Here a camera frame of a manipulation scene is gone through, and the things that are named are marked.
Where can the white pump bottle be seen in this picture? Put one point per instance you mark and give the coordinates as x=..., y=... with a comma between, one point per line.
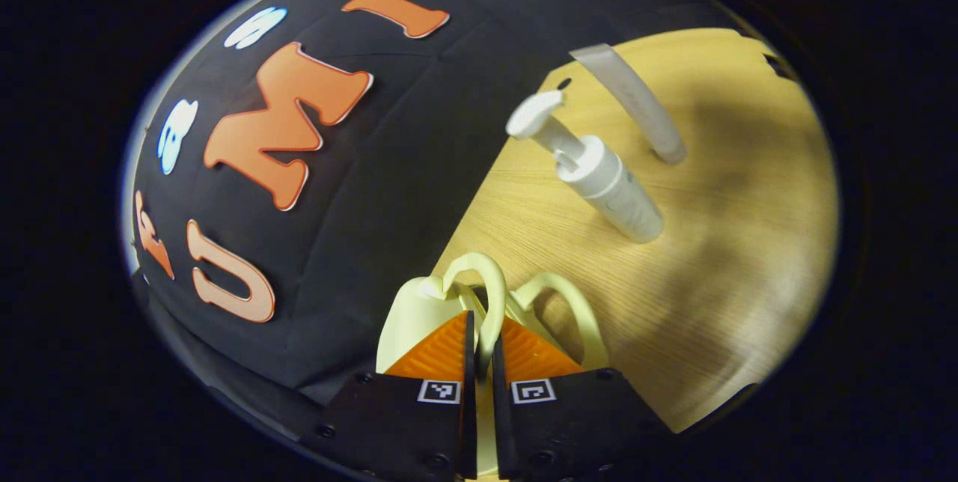
x=614, y=190

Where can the black backdrop cloth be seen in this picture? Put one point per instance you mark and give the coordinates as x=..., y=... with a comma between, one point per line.
x=419, y=168

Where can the pale yellow suitcase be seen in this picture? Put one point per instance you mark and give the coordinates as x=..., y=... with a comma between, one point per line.
x=415, y=317

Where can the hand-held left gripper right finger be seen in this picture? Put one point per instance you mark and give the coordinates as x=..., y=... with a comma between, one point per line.
x=498, y=422

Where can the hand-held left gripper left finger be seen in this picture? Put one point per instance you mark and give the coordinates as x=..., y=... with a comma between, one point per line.
x=470, y=422

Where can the white squeeze tube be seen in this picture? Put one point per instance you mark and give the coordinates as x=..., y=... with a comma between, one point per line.
x=636, y=100

